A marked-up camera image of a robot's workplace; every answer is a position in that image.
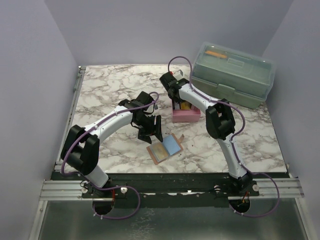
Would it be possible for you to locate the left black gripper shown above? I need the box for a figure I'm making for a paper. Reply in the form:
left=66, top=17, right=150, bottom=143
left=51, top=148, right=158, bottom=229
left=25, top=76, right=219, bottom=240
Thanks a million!
left=134, top=114, right=164, bottom=144

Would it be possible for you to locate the gold credit card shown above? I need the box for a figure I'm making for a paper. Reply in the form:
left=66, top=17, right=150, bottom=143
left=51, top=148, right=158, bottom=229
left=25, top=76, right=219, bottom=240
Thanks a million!
left=180, top=101, right=192, bottom=111

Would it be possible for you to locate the tan leather card holder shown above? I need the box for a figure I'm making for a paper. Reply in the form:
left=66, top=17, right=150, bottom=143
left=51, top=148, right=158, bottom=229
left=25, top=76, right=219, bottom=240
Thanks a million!
left=146, top=133, right=185, bottom=165

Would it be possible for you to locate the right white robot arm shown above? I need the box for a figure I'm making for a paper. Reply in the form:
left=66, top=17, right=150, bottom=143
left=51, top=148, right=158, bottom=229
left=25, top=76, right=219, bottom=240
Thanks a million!
left=159, top=72, right=252, bottom=196

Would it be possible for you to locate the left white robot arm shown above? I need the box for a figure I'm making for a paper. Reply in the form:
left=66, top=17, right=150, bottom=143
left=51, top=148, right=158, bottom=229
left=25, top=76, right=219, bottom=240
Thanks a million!
left=60, top=91, right=163, bottom=198

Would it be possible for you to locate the pink card box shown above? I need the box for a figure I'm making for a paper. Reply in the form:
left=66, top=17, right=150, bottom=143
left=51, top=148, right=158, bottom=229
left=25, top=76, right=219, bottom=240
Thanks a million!
left=171, top=100, right=201, bottom=123

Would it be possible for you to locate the green plastic toolbox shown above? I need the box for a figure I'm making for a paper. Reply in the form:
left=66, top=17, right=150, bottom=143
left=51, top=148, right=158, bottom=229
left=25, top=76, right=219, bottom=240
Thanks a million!
left=192, top=42, right=276, bottom=109

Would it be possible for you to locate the orange tool inside toolbox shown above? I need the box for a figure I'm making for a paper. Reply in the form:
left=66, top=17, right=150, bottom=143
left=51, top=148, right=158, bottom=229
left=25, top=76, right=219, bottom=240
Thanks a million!
left=204, top=50, right=228, bottom=59

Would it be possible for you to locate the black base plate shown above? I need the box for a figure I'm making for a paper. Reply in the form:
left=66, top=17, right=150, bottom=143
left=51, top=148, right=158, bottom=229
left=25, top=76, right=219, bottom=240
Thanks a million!
left=50, top=172, right=291, bottom=212

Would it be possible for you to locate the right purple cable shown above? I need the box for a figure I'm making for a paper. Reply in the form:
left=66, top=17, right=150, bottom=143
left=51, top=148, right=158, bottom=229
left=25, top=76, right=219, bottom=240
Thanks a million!
left=167, top=56, right=281, bottom=218

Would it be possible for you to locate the aluminium mounting rail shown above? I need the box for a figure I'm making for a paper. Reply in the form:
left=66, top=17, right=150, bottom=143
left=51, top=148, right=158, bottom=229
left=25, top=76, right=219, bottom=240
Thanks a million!
left=40, top=178, right=305, bottom=202

